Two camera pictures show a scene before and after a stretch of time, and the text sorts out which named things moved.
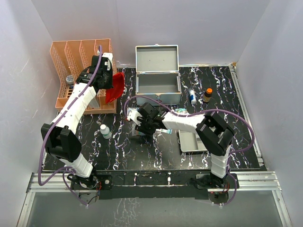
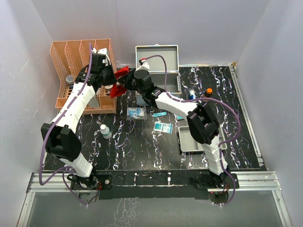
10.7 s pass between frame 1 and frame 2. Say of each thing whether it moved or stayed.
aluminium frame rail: stayed
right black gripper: moved
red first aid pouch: moved
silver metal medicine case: stayed
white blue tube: stayed
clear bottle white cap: stayed
